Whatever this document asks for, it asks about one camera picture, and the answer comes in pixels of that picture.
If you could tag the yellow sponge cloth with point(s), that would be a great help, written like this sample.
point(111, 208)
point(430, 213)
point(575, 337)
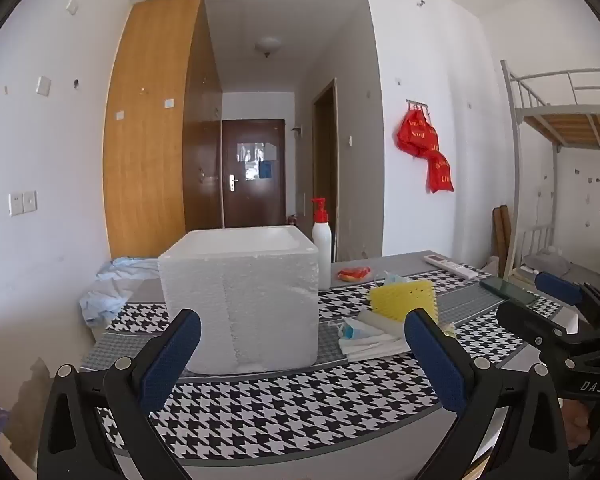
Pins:
point(400, 300)

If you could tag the white remote control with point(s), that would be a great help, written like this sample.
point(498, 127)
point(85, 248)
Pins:
point(450, 266)

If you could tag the ceiling lamp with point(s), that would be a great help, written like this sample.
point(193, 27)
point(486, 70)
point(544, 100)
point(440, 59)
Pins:
point(268, 46)

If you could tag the brown side door frame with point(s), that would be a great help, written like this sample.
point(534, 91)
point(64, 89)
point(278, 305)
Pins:
point(325, 160)

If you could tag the clear cups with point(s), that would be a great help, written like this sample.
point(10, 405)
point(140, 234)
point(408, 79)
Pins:
point(355, 332)

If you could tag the white foam box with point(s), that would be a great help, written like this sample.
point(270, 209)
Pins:
point(240, 300)

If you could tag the white wall switch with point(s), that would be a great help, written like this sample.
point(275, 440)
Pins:
point(72, 6)
point(43, 86)

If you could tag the white door notice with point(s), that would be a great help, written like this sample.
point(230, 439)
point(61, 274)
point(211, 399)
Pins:
point(255, 151)

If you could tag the blue face mask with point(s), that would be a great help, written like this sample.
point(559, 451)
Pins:
point(395, 278)

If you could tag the blue door notice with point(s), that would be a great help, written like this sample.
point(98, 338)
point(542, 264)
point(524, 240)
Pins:
point(266, 170)

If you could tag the black smartphone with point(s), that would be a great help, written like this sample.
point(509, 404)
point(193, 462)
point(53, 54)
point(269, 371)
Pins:
point(505, 290)

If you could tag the person's right hand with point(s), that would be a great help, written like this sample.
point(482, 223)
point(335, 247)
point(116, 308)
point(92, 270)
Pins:
point(580, 425)

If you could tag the wooden wardrobe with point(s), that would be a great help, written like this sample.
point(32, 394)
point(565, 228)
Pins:
point(145, 135)

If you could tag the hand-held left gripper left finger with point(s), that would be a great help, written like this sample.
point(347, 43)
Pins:
point(165, 365)

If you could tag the houndstooth tablecloth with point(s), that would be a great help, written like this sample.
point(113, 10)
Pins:
point(280, 410)

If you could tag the red snack packet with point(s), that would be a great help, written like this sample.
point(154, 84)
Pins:
point(352, 274)

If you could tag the white folded cloth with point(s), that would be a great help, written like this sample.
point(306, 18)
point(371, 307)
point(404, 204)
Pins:
point(375, 347)

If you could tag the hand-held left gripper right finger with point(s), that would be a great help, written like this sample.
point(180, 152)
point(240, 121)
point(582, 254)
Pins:
point(437, 365)

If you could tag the dark brown entrance door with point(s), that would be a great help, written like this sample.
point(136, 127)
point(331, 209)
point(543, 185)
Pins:
point(250, 205)

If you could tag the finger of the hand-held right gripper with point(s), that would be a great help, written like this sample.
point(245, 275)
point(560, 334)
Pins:
point(557, 287)
point(525, 322)

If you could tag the red plastic bag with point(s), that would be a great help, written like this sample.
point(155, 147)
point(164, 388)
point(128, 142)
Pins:
point(415, 132)
point(440, 175)

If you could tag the white metal bunk bed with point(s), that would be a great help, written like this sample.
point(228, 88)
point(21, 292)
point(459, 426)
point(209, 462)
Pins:
point(517, 160)

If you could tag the white rolled paper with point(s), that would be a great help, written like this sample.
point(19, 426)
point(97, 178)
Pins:
point(380, 321)

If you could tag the light blue cloth pile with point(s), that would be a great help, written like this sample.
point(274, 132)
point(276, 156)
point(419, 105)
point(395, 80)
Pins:
point(110, 295)

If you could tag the wooden boards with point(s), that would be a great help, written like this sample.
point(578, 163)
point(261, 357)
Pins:
point(502, 240)

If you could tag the white pump bottle red cap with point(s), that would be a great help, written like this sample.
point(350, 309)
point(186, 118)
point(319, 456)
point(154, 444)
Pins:
point(322, 250)

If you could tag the white wall panel box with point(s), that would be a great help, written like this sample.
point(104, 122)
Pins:
point(303, 208)

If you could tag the metal wall hook rack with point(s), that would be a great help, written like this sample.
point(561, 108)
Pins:
point(416, 105)

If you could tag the grey pillow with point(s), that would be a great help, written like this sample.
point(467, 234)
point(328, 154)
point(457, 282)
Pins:
point(545, 263)

